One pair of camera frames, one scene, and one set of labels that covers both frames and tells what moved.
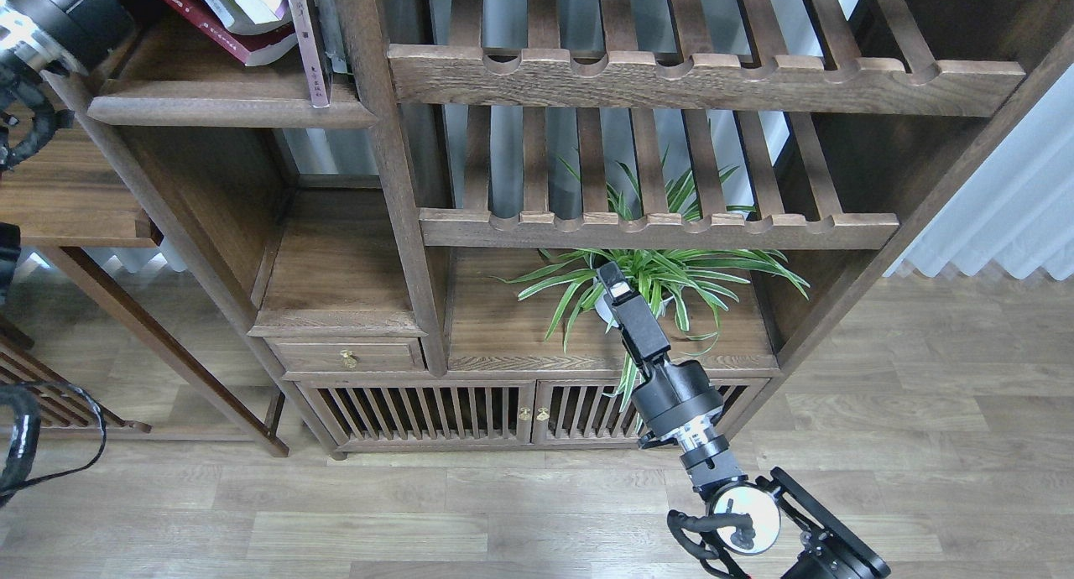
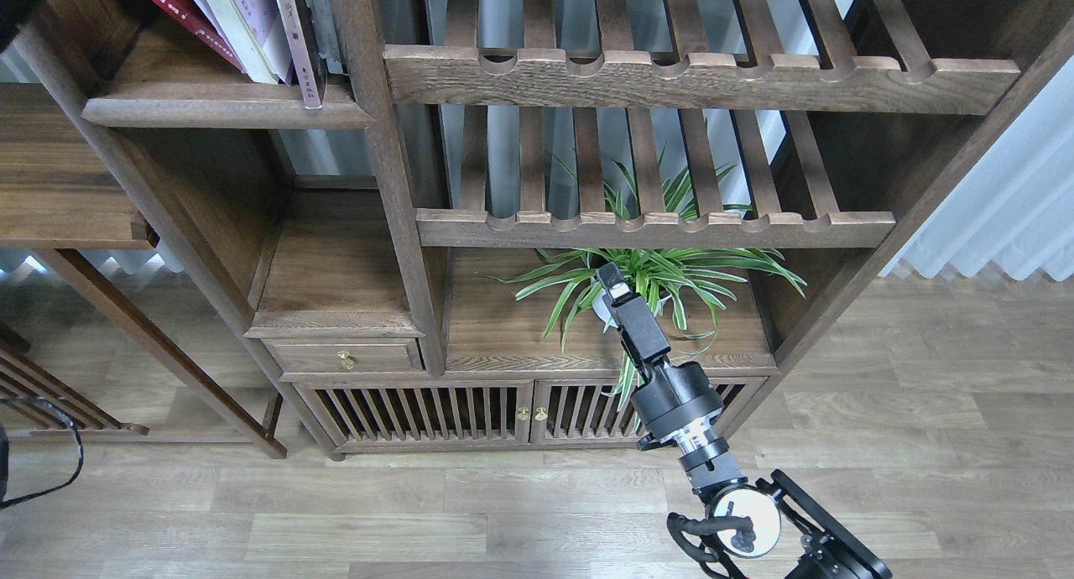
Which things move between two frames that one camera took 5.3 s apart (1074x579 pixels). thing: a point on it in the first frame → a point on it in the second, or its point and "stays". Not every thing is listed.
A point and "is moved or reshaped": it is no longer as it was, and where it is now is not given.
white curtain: (1017, 210) stays
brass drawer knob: (348, 359) stays
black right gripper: (675, 394) stays
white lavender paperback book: (247, 3) is moved or reshaped
